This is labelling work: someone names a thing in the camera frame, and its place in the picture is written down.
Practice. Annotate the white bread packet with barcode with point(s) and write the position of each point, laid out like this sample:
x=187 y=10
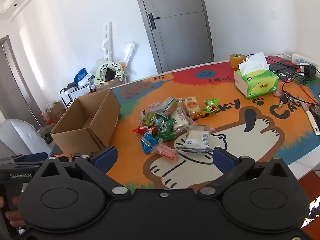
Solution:
x=197 y=138

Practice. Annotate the white power strip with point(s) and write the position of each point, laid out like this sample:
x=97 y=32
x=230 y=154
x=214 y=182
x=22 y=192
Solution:
x=300 y=59

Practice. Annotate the grey side door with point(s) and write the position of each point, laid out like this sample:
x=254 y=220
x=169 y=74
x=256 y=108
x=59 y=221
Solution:
x=15 y=92

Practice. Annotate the brown cardboard box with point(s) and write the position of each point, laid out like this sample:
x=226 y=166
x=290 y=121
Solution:
x=75 y=140

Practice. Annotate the white wall socket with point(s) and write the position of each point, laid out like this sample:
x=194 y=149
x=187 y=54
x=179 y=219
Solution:
x=273 y=15

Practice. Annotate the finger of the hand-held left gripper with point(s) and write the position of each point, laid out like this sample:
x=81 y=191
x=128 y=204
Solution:
x=7 y=160
x=35 y=158

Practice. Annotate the yellow tape roll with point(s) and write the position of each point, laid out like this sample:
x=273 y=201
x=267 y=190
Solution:
x=237 y=60

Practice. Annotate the tall white holed board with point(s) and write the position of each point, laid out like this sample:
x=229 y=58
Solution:
x=108 y=38

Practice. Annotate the black and white printed item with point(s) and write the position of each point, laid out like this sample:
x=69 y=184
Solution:
x=314 y=210

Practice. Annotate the black rectangular pad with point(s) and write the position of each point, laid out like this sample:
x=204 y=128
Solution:
x=278 y=67

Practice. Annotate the blue packet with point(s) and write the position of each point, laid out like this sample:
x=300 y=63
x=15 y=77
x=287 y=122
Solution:
x=148 y=142

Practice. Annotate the white plastic tool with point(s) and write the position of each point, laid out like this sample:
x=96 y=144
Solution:
x=314 y=125

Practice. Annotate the colourful cartoon table mat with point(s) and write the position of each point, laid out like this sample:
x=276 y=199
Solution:
x=225 y=122

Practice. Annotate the small green date packet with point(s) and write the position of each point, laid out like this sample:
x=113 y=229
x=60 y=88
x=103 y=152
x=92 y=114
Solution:
x=211 y=105

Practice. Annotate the black power adapter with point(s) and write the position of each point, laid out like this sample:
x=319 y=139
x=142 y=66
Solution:
x=310 y=70

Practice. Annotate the worn cardboard box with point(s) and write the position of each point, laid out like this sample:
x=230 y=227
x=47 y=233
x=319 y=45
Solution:
x=113 y=83

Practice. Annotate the green tissue box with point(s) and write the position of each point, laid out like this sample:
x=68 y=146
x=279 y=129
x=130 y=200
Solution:
x=260 y=85

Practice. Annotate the black shoe rack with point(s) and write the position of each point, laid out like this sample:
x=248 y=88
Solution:
x=67 y=91

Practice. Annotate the small clear black-edged packet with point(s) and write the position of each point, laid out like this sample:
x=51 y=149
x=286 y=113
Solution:
x=143 y=115

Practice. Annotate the panda print toilet seat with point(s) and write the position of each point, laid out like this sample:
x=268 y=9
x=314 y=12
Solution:
x=99 y=73

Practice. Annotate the grey sofa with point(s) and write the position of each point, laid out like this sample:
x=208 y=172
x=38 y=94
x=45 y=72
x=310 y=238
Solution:
x=20 y=135

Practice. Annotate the red packet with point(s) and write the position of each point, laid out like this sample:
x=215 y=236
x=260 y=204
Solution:
x=145 y=130

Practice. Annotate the short white board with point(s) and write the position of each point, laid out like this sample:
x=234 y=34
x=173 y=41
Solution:
x=128 y=52

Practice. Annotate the clear packet with teal stripe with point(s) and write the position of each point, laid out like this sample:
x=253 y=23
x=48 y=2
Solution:
x=168 y=105

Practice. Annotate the blue bag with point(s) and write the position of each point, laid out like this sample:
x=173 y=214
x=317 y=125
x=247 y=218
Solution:
x=81 y=75

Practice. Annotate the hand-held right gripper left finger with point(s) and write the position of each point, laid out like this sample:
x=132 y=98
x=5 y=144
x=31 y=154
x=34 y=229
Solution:
x=106 y=158

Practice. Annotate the printed cardboard box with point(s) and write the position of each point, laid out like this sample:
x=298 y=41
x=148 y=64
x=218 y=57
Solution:
x=56 y=108

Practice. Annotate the person's left hand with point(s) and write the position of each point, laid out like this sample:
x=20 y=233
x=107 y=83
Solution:
x=13 y=218

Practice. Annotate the large green packet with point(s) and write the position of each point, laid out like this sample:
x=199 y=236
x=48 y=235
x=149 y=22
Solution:
x=165 y=128

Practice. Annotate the bunch of keys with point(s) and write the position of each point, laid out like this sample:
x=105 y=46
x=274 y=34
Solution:
x=283 y=100

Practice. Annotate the orange sausage packet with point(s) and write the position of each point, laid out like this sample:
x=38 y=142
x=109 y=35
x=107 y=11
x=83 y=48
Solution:
x=167 y=153

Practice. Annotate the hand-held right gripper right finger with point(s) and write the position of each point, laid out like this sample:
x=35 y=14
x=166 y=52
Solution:
x=223 y=160

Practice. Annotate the green packet with round print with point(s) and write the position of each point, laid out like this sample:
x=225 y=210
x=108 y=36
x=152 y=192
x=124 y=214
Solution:
x=150 y=119

